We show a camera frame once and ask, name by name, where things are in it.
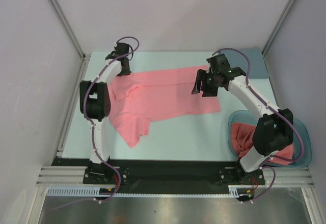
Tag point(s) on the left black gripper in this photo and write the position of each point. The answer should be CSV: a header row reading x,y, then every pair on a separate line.
x,y
127,72

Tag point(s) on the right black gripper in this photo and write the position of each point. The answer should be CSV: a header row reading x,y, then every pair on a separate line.
x,y
206,84

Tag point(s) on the pink t-shirt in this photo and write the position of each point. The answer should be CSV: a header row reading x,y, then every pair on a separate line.
x,y
242,140
141,98

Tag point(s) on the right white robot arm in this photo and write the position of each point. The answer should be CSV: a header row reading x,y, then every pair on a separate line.
x,y
274,129

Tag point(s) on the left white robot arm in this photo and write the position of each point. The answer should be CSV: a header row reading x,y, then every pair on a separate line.
x,y
95,105

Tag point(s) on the folded blue-grey t-shirt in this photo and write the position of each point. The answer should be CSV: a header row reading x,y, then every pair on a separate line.
x,y
258,68

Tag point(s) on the crumpled pink t-shirt in basin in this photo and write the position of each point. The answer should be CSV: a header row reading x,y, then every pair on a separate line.
x,y
242,140

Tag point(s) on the teal plastic basin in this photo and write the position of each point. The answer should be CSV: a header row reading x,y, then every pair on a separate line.
x,y
244,116

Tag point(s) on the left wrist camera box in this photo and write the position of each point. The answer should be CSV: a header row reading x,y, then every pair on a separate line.
x,y
122,48

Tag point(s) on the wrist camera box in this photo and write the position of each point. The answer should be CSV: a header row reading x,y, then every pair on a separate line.
x,y
218,64
122,48

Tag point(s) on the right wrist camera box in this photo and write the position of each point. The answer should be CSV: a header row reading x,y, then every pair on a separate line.
x,y
218,64

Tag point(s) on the left aluminium frame post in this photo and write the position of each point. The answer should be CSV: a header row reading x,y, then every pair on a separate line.
x,y
66,27

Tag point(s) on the aluminium frame post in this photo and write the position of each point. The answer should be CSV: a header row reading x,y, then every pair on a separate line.
x,y
289,5
66,27

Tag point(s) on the white slotted cable duct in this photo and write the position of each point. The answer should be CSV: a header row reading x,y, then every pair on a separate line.
x,y
105,192

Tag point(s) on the right aluminium frame post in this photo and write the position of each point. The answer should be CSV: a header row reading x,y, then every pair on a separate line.
x,y
289,5

